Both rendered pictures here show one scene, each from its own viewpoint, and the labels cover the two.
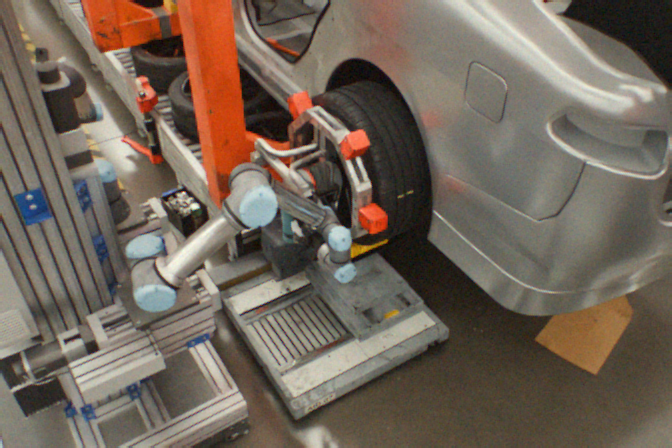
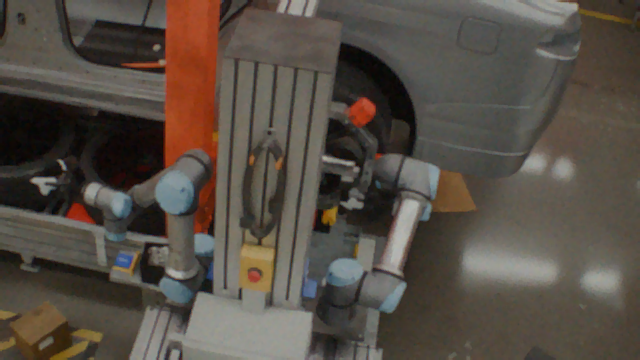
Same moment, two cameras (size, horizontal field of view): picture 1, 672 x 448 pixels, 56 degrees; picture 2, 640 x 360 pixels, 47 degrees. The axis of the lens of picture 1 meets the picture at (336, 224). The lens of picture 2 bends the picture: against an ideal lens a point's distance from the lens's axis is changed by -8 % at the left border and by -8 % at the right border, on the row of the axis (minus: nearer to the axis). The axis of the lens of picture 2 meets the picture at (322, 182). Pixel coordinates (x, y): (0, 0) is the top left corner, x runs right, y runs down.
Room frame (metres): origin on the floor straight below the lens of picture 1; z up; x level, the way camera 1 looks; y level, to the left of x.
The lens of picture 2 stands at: (0.54, 2.23, 2.97)
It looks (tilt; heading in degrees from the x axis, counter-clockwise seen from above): 40 degrees down; 304
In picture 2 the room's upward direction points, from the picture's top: 9 degrees clockwise
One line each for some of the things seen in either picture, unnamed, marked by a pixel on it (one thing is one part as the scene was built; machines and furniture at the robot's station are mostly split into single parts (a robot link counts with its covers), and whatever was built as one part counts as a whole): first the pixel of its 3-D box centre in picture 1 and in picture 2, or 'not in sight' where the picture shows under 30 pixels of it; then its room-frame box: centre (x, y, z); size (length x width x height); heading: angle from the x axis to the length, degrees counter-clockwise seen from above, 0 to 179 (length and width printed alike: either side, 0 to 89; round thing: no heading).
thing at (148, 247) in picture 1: (147, 258); (344, 280); (1.48, 0.61, 0.98); 0.13 x 0.12 x 0.14; 21
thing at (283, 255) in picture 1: (305, 243); not in sight; (2.35, 0.15, 0.26); 0.42 x 0.18 x 0.35; 122
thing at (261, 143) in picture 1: (287, 137); not in sight; (2.12, 0.19, 1.03); 0.19 x 0.18 x 0.11; 122
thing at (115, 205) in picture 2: not in sight; (113, 202); (2.12, 1.09, 1.21); 0.11 x 0.08 x 0.09; 18
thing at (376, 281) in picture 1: (359, 255); (304, 218); (2.19, -0.11, 0.32); 0.40 x 0.30 x 0.28; 32
